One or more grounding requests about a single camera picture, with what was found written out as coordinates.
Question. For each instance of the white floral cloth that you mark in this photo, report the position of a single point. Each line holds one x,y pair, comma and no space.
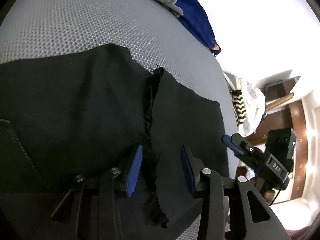
255,105

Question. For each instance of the black pants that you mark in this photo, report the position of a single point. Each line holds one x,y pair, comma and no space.
75,105

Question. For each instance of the black white striped knit cloth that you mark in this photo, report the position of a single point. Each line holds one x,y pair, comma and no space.
238,107

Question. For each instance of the blue printed blanket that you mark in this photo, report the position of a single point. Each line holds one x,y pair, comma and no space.
195,17

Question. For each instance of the grey mesh mattress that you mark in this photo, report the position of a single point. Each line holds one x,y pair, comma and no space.
100,17

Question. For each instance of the light wooden rod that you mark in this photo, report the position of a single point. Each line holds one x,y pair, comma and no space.
280,101

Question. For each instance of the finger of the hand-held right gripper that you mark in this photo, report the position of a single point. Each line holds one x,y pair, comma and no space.
257,172
230,142

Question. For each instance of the person's right hand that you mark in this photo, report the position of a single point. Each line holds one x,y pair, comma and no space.
269,195

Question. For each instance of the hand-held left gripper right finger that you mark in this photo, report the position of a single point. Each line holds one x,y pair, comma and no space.
188,173

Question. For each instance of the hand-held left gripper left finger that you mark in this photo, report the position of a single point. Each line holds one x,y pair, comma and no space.
133,173

